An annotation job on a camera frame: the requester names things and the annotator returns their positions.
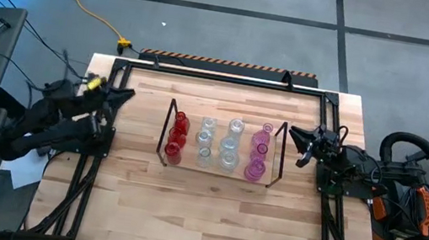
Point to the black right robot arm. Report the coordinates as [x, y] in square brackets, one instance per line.
[360, 171]

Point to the pink cone-shaped glass vase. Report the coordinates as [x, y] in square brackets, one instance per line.
[265, 134]

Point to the clear faceted wide glass vase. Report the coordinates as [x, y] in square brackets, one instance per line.
[204, 157]

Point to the red ribbed cylinder glass vase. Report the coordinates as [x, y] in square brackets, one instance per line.
[172, 153]

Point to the pink wide ribbed glass vase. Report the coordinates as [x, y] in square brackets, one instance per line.
[254, 170]

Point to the black mat with hazard stripe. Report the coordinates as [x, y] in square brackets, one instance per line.
[226, 68]

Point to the wooden shelf with black frame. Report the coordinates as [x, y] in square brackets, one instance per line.
[216, 167]

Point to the black table edge clamp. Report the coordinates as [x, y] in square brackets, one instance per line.
[156, 60]
[288, 79]

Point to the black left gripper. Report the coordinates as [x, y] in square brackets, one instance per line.
[98, 96]

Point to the clear large ribbed glass vase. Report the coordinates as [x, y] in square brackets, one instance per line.
[229, 160]

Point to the black orange equipment box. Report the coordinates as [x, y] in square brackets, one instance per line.
[425, 207]

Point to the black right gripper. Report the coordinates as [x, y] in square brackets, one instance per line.
[323, 147]

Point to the clear tall diamond-pattern vase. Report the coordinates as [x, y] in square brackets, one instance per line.
[236, 126]

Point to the white paper sheet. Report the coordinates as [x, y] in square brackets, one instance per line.
[25, 172]

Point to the clear studded square glass vase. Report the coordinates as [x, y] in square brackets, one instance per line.
[209, 124]

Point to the red cone-shaped glass vase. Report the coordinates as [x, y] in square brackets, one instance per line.
[182, 123]

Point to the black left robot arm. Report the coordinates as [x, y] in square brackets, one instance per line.
[47, 129]

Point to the pink small glass vase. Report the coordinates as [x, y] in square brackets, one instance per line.
[259, 150]

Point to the red bulbous ribbed glass vase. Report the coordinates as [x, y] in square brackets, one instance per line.
[176, 136]

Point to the clear small ribbed glass jar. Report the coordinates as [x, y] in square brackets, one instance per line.
[203, 138]

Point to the clear narrow-neck glass vase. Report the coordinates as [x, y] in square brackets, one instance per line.
[229, 143]

